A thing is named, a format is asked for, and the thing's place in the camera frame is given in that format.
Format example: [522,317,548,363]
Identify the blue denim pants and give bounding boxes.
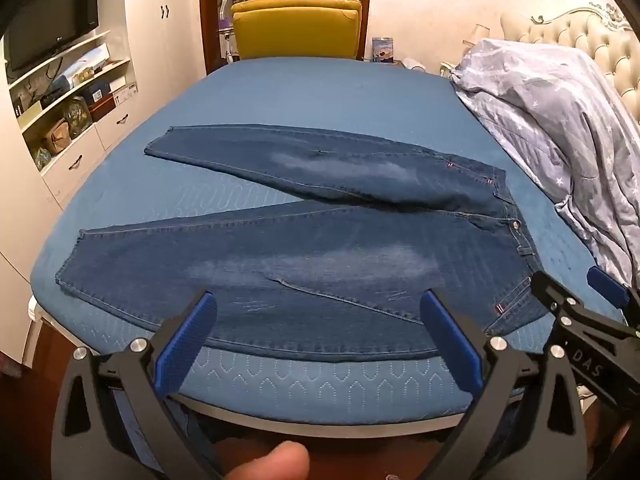
[55,125,553,361]

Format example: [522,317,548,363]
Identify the white wardrobe with shelves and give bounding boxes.
[0,0,211,361]

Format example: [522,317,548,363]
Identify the dark blue box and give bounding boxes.
[80,80,118,108]

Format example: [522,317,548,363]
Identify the black flat screen television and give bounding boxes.
[2,0,99,73]

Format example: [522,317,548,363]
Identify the cream tufted headboard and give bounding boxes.
[500,2,640,126]

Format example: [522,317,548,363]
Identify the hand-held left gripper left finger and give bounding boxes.
[52,291,226,480]

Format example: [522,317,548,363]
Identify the green plastic wrapped bag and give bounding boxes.
[65,97,93,138]

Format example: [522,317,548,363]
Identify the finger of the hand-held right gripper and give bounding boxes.
[531,271,640,346]
[587,266,640,328]

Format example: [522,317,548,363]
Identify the bed with blue quilted cover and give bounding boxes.
[30,57,640,441]

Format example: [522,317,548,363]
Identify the white labelled box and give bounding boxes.
[111,80,137,106]

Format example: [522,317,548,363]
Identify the person's left hand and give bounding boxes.
[222,441,311,480]

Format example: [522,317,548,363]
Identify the grey star print duvet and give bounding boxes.
[450,37,640,291]

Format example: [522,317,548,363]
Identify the yellow armchair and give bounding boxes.
[231,0,363,62]

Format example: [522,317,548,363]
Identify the long white box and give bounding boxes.
[67,42,112,81]

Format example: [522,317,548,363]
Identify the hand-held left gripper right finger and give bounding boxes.
[420,290,588,480]

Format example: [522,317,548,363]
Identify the tan handbag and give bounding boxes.
[42,120,71,153]

